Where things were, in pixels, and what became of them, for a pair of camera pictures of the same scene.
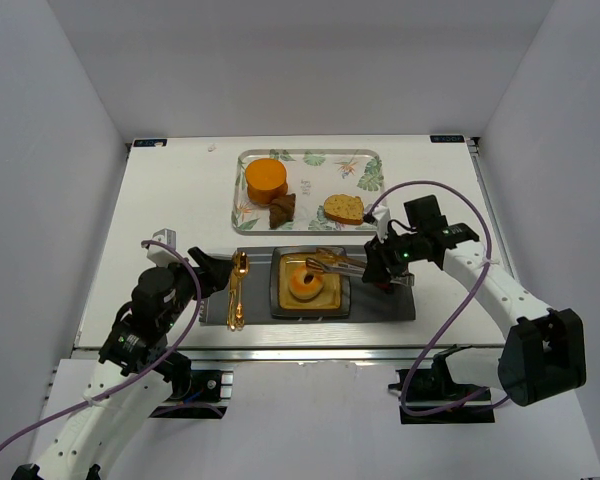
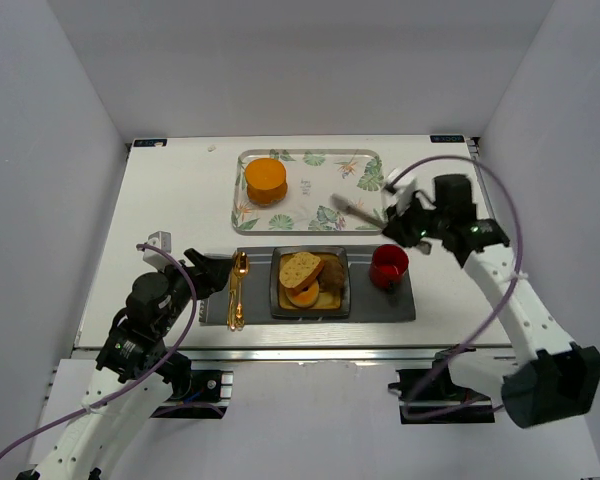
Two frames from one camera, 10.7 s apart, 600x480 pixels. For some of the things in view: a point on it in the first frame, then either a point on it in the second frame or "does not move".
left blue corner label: x=149 y=142 does not move
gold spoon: x=241 y=263 does not move
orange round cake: x=266 y=179 does not move
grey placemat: x=368 y=301 does not move
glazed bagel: x=301 y=289 to x=304 y=298
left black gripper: x=208 y=272 does not move
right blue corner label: x=447 y=138 does not move
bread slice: x=344 y=208 to x=300 y=270
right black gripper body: x=376 y=262 to x=405 y=226
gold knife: x=231 y=310 does not move
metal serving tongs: x=404 y=278 to x=343 y=202
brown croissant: x=281 y=210 to x=331 y=277
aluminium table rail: x=305 y=355 does not move
